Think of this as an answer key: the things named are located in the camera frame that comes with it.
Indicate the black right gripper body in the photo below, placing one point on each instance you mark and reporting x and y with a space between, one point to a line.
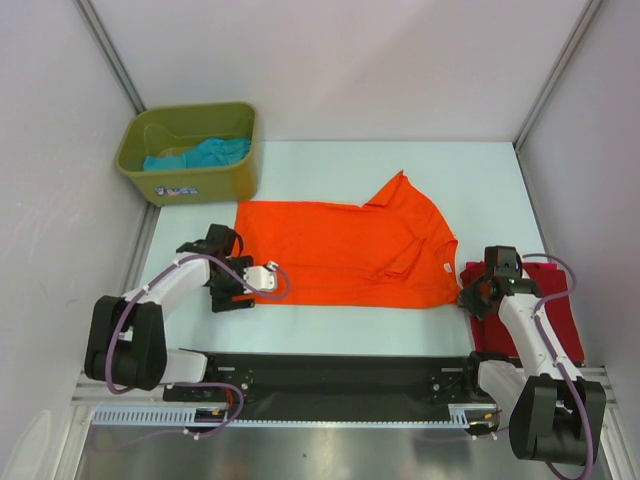
472 297

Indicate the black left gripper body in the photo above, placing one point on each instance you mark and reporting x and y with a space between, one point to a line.
223 288

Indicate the orange t shirt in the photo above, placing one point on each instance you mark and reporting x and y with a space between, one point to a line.
395 251

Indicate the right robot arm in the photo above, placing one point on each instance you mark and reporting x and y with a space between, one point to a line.
555 413

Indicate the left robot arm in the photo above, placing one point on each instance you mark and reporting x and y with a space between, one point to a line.
127 347

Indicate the folded pink cloth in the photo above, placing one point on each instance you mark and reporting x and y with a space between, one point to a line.
546 266

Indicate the folded red t shirt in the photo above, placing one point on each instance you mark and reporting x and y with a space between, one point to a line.
492 337

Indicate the teal t shirt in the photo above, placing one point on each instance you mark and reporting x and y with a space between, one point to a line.
211 153

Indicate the olive green plastic bin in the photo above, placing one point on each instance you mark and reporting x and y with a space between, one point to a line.
148 152

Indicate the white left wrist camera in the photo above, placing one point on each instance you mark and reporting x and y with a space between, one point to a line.
261 278

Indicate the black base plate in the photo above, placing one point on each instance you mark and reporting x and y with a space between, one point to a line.
343 388

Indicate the slotted cable duct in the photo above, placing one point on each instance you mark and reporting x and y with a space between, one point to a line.
458 416

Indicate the aluminium rail frame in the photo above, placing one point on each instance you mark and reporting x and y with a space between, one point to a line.
91 392

